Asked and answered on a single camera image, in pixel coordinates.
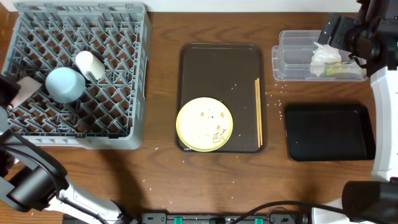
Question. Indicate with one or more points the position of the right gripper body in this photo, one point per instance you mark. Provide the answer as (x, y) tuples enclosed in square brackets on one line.
[(337, 32)]

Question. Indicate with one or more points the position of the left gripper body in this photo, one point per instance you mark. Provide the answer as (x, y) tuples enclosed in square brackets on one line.
[(7, 90)]

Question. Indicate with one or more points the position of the white tissue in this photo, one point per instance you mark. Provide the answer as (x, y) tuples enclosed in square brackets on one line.
[(324, 54)]

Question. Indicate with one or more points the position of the green snack wrapper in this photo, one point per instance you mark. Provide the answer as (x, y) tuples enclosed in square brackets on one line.
[(343, 67)]

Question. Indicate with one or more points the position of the light blue bowl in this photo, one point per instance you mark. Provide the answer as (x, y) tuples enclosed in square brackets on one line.
[(65, 85)]

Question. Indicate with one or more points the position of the cream plastic cup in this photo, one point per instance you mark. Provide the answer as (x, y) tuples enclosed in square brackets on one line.
[(88, 63)]

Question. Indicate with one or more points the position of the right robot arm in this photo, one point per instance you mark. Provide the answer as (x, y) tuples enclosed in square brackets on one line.
[(374, 201)]

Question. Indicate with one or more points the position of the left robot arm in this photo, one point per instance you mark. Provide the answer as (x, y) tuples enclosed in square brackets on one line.
[(33, 179)]

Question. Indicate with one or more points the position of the clear plastic bin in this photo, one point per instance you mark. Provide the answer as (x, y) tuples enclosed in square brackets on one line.
[(291, 58)]

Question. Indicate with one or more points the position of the grey plastic dish rack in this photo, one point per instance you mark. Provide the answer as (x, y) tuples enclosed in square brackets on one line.
[(110, 112)]

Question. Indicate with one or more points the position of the black tray bin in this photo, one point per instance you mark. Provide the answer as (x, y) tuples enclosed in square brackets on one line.
[(329, 132)]

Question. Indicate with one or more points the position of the dark brown serving tray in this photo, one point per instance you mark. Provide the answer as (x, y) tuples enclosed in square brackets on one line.
[(226, 72)]

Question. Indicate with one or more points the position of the yellow plate with crumbs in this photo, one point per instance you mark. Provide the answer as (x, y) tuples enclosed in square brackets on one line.
[(204, 124)]

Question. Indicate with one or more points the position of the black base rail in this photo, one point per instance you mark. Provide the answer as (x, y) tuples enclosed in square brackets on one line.
[(275, 217)]

